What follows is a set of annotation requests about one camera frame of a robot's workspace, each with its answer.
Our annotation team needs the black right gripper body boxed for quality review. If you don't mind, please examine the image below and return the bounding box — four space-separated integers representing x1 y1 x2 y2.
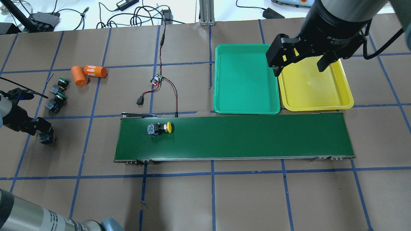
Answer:
269 0 373 63

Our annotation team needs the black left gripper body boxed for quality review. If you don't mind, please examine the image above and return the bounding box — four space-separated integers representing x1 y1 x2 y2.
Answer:
0 90 53 137

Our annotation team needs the green push button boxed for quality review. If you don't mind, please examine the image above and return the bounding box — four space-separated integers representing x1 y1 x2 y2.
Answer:
44 93 67 113
49 77 70 95

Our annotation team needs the plain orange cylinder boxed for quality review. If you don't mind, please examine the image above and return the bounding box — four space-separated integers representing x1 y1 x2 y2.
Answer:
71 66 88 87

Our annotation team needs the orange cylinder with 4680 label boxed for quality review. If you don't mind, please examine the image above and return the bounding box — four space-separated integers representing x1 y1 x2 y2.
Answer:
83 65 108 78

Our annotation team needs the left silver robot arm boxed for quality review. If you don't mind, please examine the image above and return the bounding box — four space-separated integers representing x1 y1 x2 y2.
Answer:
0 88 123 231

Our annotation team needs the yellow plastic tray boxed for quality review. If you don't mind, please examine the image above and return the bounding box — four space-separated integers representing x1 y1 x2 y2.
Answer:
278 57 354 112

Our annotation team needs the black power adapter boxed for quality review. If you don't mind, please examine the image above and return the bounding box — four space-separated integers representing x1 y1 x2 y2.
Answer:
262 8 285 19

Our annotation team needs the green plastic tray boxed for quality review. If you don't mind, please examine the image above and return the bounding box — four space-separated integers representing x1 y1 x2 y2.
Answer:
213 44 281 115

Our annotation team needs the green conveyor belt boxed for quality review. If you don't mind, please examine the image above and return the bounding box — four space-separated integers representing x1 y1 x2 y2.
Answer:
113 113 355 163

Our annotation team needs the small speed controller board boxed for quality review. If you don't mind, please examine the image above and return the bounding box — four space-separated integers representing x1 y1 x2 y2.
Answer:
150 73 163 86

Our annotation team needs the aluminium frame post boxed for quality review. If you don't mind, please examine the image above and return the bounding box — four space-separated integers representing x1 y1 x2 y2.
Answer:
199 0 216 27

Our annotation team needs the red black power cable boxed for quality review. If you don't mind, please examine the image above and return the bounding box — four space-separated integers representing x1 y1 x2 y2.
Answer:
141 19 179 116

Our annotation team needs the black inline power switch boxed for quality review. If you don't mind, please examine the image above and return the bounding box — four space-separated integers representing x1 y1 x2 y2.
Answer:
136 97 145 106

